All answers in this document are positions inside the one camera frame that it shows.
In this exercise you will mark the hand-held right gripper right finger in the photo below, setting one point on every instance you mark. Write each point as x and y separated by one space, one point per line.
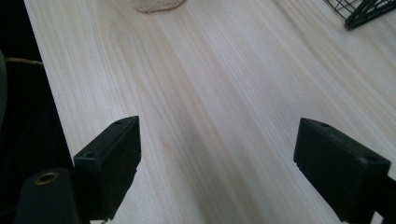
339 168

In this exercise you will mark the beige round bread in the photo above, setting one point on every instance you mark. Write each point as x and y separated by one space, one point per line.
156 4

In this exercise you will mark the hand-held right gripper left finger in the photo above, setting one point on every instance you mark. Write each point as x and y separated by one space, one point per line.
107 168

